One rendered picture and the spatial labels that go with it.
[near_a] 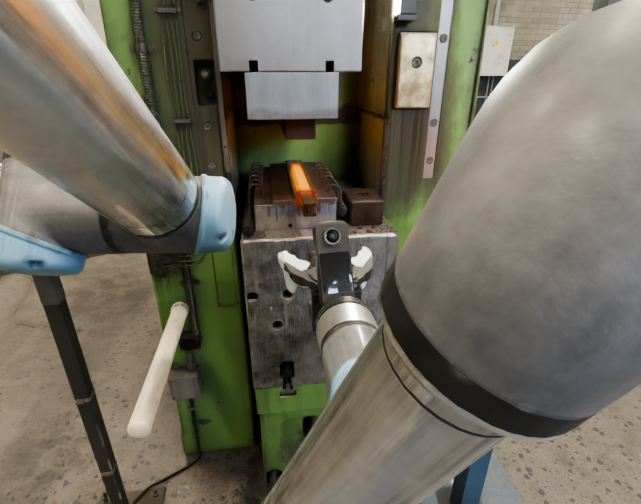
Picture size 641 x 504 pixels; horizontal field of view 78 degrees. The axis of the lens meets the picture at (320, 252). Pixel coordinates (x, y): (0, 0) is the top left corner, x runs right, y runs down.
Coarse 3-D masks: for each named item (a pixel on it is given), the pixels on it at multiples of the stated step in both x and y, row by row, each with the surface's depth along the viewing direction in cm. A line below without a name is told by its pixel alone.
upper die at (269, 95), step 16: (256, 80) 83; (272, 80) 84; (288, 80) 84; (304, 80) 84; (320, 80) 85; (336, 80) 85; (256, 96) 85; (272, 96) 85; (288, 96) 85; (304, 96) 86; (320, 96) 86; (336, 96) 87; (256, 112) 86; (272, 112) 86; (288, 112) 87; (304, 112) 87; (320, 112) 88; (336, 112) 88
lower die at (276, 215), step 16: (288, 160) 132; (272, 176) 116; (288, 176) 117; (256, 192) 104; (272, 192) 101; (288, 192) 101; (320, 192) 100; (256, 208) 95; (272, 208) 95; (288, 208) 96; (320, 208) 97; (256, 224) 96; (272, 224) 97; (304, 224) 98
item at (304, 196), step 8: (296, 168) 118; (296, 176) 109; (304, 176) 109; (296, 184) 104; (304, 184) 101; (296, 192) 93; (304, 192) 93; (312, 192) 94; (296, 200) 94; (304, 200) 87; (312, 200) 87; (304, 208) 90; (312, 208) 90; (304, 216) 86; (312, 216) 86
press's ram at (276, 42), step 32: (224, 0) 77; (256, 0) 77; (288, 0) 78; (320, 0) 79; (352, 0) 80; (224, 32) 79; (256, 32) 80; (288, 32) 80; (320, 32) 81; (352, 32) 82; (224, 64) 81; (288, 64) 83; (320, 64) 84; (352, 64) 84
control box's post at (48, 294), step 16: (48, 288) 86; (48, 304) 87; (64, 304) 90; (48, 320) 89; (64, 320) 90; (64, 336) 91; (64, 352) 93; (80, 352) 96; (64, 368) 95; (80, 368) 96; (80, 384) 97; (96, 400) 103; (96, 416) 103; (96, 432) 104; (96, 448) 106; (112, 464) 111; (112, 480) 112; (112, 496) 114
